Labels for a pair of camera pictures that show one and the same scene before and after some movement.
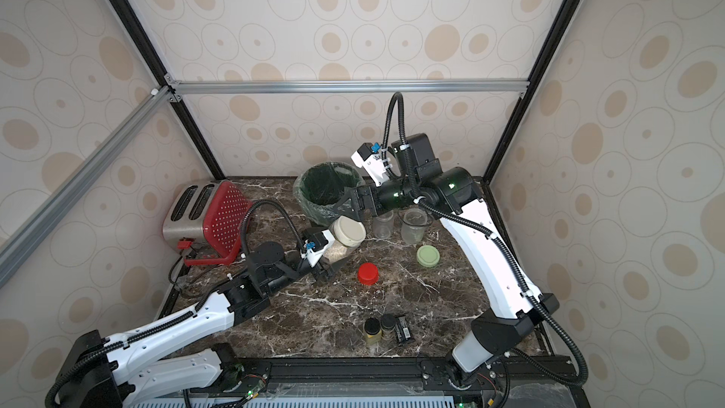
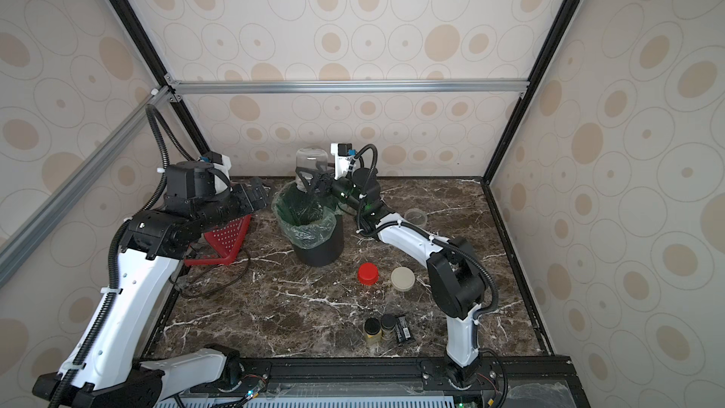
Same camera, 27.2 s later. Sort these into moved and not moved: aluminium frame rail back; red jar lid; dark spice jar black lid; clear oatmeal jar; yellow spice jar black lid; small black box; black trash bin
Moved: black trash bin
Not moved: clear oatmeal jar; yellow spice jar black lid; aluminium frame rail back; small black box; dark spice jar black lid; red jar lid
